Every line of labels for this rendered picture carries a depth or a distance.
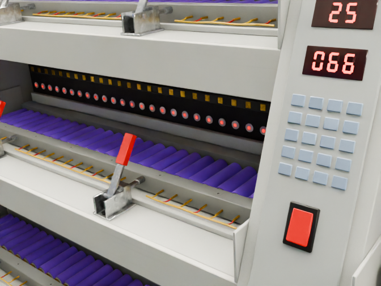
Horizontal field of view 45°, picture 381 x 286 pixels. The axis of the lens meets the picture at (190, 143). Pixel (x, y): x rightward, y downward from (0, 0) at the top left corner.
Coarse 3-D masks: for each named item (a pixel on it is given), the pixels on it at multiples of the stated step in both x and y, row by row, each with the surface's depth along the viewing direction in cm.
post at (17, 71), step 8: (0, 64) 83; (8, 64) 84; (16, 64) 85; (24, 64) 86; (0, 72) 83; (8, 72) 84; (16, 72) 85; (24, 72) 87; (0, 80) 83; (8, 80) 84; (16, 80) 86; (24, 80) 87; (0, 88) 83; (8, 88) 85; (24, 88) 87; (32, 88) 89; (24, 96) 88
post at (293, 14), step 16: (288, 16) 37; (288, 32) 37; (288, 48) 36; (288, 64) 36; (272, 96) 37; (272, 112) 37; (272, 128) 37; (272, 144) 37; (368, 160) 33; (368, 176) 33; (256, 192) 38; (368, 192) 33; (256, 208) 38; (368, 208) 32; (256, 224) 38; (352, 224) 33; (368, 224) 32; (256, 240) 38; (352, 240) 33; (368, 240) 33; (352, 256) 33; (240, 272) 39; (352, 272) 33
